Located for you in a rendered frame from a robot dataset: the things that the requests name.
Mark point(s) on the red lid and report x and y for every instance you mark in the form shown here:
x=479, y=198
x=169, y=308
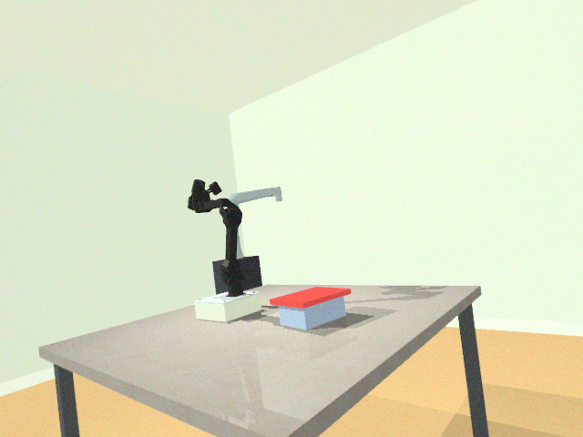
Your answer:
x=307, y=298

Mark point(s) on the light blue open box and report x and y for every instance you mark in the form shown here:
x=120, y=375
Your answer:
x=313, y=316

